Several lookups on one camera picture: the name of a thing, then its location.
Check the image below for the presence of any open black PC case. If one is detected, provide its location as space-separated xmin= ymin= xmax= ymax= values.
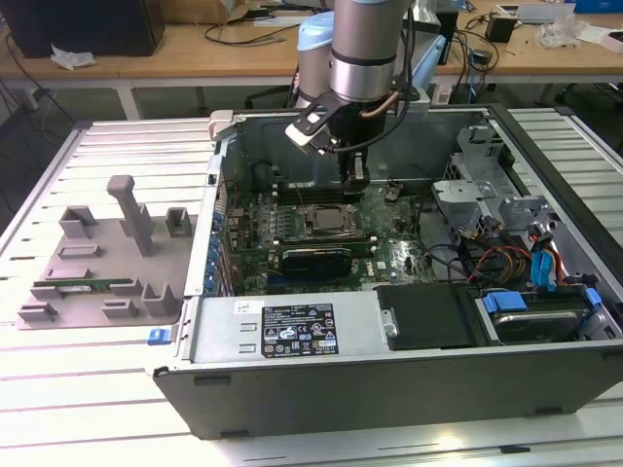
xmin=153 ymin=102 xmax=623 ymax=439

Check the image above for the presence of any black computer tower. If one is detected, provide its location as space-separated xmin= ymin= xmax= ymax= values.
xmin=0 ymin=0 xmax=166 ymax=59

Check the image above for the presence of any silver drive cage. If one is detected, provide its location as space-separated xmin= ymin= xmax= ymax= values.
xmin=430 ymin=124 xmax=561 ymax=254

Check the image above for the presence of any blue flat data cable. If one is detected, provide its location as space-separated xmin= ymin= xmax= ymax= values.
xmin=529 ymin=232 xmax=564 ymax=293

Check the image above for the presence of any small black box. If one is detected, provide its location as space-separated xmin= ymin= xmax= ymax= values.
xmin=485 ymin=13 xmax=518 ymax=44

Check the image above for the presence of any hard disk in blue carrier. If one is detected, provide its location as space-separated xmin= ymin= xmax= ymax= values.
xmin=479 ymin=290 xmax=603 ymax=346

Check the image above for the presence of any black plastic shroud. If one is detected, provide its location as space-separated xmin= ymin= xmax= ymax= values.
xmin=377 ymin=284 xmax=481 ymax=351

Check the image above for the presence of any coloured power wire bundle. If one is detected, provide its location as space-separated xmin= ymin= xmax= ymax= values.
xmin=466 ymin=245 xmax=531 ymax=283

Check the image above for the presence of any green RAM stick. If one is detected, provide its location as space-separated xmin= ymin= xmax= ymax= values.
xmin=32 ymin=276 xmax=136 ymax=294

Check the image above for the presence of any crumpled white paper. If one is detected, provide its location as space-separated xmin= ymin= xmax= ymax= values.
xmin=50 ymin=42 xmax=97 ymax=70

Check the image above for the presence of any green motherboard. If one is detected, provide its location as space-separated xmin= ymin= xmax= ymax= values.
xmin=213 ymin=182 xmax=439 ymax=296

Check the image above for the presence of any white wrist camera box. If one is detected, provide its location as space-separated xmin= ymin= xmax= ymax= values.
xmin=284 ymin=94 xmax=351 ymax=156

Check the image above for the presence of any long wooden desk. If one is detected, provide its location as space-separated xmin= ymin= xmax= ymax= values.
xmin=0 ymin=9 xmax=623 ymax=91

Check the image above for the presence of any CPU with silver top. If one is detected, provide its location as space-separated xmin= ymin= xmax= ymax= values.
xmin=311 ymin=207 xmax=350 ymax=230

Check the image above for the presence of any CPU socket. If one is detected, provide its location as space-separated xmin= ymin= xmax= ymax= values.
xmin=302 ymin=202 xmax=360 ymax=235

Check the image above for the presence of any flat white box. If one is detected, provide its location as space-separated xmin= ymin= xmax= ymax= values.
xmin=578 ymin=23 xmax=623 ymax=54

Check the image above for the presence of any silver power supply with label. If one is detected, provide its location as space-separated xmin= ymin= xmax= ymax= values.
xmin=182 ymin=291 xmax=390 ymax=364

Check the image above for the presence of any metal socket cover frame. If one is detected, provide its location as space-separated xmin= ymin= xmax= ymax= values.
xmin=304 ymin=202 xmax=360 ymax=235

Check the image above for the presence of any clear plastic bag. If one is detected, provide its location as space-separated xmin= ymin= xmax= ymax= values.
xmin=536 ymin=13 xmax=584 ymax=50

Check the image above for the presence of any grey parts rack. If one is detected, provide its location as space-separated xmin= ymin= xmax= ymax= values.
xmin=14 ymin=174 xmax=200 ymax=333

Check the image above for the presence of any black camera cable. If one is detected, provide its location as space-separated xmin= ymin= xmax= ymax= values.
xmin=335 ymin=7 xmax=422 ymax=155

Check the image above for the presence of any black graphics card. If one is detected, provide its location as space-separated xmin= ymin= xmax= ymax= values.
xmin=279 ymin=245 xmax=354 ymax=282

